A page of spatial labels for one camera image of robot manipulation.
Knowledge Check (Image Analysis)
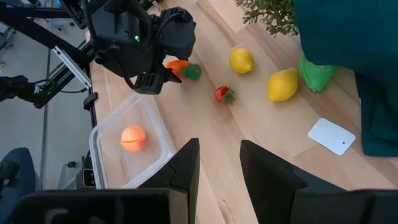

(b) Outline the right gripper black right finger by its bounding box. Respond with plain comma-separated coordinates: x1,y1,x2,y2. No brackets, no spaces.
239,139,371,224

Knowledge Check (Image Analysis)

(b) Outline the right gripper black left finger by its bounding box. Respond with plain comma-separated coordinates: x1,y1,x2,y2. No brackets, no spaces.
138,138,200,224

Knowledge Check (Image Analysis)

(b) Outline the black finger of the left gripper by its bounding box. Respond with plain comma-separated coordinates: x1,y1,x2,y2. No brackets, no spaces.
164,67,183,84

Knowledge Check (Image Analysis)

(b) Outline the toy orange carrot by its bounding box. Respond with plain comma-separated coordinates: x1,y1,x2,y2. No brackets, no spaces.
166,59,202,81

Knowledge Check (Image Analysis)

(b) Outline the toy red strawberry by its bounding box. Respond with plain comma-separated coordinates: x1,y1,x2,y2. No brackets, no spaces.
213,85,237,105

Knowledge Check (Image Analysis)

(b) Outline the toy peach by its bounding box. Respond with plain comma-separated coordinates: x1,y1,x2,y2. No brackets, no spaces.
120,124,147,152

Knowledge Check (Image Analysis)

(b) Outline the toy yellow lemon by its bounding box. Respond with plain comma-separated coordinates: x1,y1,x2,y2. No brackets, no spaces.
267,67,299,103
229,47,255,75

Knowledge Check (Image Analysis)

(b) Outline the toy green pepper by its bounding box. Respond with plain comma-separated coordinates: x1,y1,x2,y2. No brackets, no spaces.
298,55,340,93

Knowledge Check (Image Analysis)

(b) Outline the clear plastic tupperware container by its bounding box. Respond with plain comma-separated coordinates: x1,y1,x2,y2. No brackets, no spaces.
88,93,177,190

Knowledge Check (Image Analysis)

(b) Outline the small white card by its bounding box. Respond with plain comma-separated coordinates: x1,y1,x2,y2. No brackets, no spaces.
307,117,357,156

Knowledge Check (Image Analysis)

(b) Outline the blue office chair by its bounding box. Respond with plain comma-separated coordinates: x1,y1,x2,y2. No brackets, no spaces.
0,147,37,224

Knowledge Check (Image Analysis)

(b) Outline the teal cloth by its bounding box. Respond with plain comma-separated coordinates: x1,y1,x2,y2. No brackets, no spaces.
294,0,398,158

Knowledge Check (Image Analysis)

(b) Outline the black aluminium table frame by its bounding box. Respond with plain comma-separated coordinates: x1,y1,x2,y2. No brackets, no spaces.
0,0,100,131

